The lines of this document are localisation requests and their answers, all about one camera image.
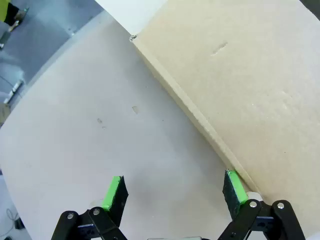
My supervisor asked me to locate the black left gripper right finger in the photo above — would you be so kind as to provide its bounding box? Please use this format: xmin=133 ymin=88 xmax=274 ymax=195
xmin=217 ymin=169 xmax=307 ymax=240

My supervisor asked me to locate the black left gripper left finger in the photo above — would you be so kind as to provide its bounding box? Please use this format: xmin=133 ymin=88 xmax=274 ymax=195
xmin=51 ymin=174 xmax=130 ymax=240

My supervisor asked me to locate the person in yellow apron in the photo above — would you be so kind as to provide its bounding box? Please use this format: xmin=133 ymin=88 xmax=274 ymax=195
xmin=0 ymin=0 xmax=20 ymax=27

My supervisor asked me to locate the brown cardboard box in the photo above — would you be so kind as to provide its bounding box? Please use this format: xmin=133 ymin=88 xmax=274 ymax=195
xmin=129 ymin=0 xmax=320 ymax=237

